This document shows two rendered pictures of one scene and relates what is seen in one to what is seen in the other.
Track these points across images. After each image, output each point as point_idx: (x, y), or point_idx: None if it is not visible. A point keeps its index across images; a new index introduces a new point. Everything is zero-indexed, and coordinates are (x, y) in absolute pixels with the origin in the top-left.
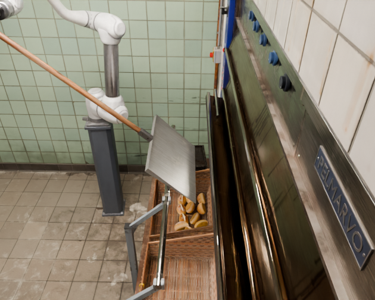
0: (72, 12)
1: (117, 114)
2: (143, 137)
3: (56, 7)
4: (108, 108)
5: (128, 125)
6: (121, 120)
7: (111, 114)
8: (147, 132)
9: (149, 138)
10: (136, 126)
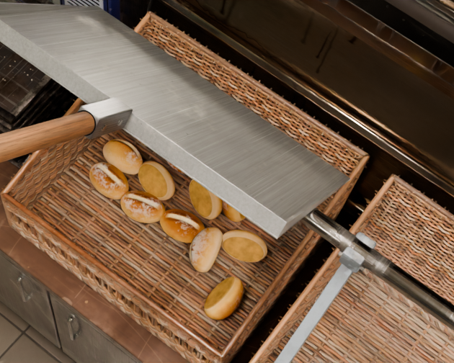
0: None
1: (20, 140)
2: (108, 132)
3: None
4: None
5: (60, 142)
6: (39, 146)
7: (3, 160)
8: (102, 103)
9: (125, 118)
10: (78, 119)
